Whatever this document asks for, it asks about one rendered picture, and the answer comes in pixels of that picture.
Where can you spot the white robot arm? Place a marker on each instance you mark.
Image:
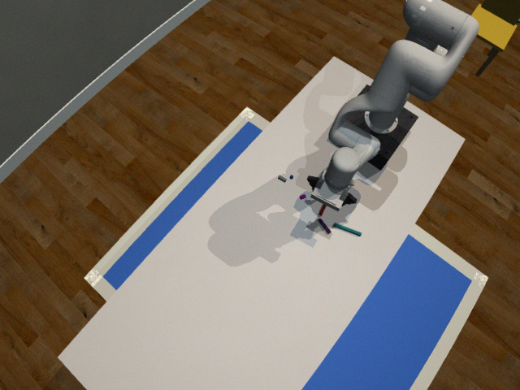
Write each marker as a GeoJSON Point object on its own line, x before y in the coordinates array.
{"type": "Point", "coordinates": [416, 66]}

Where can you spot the teal rod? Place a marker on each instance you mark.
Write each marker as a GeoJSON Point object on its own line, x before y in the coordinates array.
{"type": "Point", "coordinates": [347, 229]}

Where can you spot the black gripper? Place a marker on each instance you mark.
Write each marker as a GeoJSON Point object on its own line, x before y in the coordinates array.
{"type": "Point", "coordinates": [318, 182]}

